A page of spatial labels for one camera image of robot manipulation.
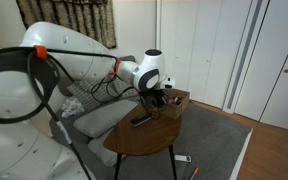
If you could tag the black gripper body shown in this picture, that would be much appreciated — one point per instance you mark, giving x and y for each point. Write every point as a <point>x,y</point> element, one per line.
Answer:
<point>155,98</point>

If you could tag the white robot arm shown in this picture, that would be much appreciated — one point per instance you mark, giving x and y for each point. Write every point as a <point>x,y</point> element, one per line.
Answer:
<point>29,77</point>

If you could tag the brown cardboard box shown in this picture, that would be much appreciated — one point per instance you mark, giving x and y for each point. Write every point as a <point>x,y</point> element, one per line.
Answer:
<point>177,102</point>

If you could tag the black phone on table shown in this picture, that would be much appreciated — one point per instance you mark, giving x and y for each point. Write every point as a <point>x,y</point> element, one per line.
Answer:
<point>138,121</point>

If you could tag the round wooden side table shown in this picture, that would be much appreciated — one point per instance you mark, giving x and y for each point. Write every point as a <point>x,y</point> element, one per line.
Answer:
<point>149,138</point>

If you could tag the grey chair backrest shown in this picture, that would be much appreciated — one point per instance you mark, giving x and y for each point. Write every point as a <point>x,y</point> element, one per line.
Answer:
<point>128,58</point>

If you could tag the white remote on floor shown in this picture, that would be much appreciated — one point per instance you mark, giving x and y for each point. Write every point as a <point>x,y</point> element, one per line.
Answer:
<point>182,158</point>

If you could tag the checkered grey pillow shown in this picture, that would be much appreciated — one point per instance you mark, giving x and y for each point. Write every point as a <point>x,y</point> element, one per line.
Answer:
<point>93,94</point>

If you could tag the grey flat cushion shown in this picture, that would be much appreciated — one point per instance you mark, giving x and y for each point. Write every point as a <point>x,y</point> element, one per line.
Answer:
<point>96,123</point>

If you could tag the grey floor rug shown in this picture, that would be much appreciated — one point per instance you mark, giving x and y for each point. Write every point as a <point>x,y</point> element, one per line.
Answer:
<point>215,143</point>

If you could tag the light grey lower cushion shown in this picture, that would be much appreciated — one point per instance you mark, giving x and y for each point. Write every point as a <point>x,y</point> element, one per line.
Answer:
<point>106,156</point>

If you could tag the crumpled white cloth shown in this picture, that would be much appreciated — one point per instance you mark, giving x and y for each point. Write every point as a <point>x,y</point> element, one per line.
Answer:
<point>72,106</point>

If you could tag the white closet doors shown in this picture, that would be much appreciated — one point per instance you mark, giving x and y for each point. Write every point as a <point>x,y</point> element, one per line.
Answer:
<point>231,54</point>

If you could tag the orange handled screwdriver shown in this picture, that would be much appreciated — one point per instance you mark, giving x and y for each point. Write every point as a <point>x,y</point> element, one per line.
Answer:
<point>194,173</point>

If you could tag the shaggy woven wall hanging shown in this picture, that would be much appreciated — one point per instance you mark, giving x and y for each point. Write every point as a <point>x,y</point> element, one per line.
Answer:
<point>93,18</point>

